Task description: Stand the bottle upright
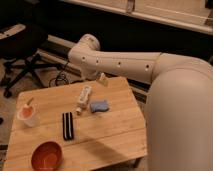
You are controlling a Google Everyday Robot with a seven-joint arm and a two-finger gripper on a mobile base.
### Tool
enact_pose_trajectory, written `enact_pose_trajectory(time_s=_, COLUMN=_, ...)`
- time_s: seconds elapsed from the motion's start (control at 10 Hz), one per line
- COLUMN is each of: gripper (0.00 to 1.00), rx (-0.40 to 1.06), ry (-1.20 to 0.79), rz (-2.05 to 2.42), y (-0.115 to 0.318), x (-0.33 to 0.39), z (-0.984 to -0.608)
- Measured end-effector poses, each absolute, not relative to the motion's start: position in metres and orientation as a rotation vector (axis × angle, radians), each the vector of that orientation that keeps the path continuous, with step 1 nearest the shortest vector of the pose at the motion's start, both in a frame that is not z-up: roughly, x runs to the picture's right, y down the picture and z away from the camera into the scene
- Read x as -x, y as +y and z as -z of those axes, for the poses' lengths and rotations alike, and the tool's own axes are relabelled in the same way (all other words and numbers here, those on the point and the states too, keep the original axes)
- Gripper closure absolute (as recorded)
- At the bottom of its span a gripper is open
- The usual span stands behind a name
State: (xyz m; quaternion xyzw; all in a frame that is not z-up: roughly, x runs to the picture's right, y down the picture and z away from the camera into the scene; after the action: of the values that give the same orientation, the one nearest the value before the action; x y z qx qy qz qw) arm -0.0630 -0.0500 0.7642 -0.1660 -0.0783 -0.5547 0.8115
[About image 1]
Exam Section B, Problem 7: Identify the white plastic bottle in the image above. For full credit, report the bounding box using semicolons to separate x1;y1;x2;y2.
76;85;92;114

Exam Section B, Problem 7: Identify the black cable on floor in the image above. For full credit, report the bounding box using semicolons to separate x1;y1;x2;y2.
49;61;73;87

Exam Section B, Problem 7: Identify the blue sponge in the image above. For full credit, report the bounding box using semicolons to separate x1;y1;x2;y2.
90;100;109;113

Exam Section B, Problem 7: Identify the black office chair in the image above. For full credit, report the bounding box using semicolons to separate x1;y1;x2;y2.
0;23;61;98

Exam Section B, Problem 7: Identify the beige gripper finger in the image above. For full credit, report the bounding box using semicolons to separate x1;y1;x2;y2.
97;73;108;86

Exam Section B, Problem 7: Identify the clear cup with orange contents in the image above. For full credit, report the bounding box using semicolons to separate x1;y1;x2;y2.
17;98;39;127

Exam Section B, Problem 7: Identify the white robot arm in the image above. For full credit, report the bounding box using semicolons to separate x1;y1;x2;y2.
68;34;213;171

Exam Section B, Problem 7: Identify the black white striped cloth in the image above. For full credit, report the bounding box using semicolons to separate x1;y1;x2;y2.
62;112;74;141

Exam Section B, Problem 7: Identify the red bowl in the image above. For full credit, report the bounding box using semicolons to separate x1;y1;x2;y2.
31;141;62;171

